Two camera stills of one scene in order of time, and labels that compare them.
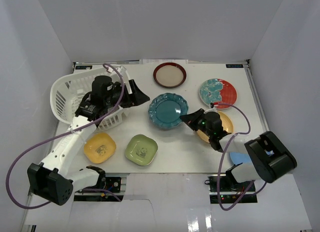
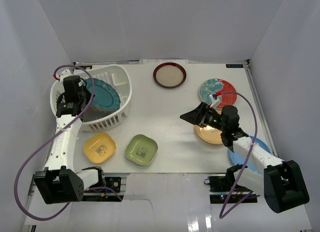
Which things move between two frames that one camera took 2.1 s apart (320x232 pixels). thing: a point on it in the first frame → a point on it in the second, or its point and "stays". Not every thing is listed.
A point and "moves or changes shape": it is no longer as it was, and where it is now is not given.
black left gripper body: (128, 96) → (83, 96)
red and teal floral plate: (218, 91) stays
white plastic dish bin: (67, 92) stays
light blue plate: (238, 158) stays
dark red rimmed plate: (170, 75) stays
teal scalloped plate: (165, 110) moves or changes shape
